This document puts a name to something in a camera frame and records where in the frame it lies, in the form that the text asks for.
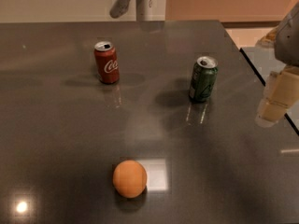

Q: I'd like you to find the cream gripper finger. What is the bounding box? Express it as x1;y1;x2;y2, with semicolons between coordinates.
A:
263;71;278;100
255;65;299;128

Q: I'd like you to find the green soda can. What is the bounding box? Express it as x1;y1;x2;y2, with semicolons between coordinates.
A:
189;56;218;103

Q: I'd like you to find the red Coca-Cola can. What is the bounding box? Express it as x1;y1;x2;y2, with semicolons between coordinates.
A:
93;41;120;84

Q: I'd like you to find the orange ball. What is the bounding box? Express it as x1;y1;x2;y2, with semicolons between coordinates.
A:
112;160;147;199

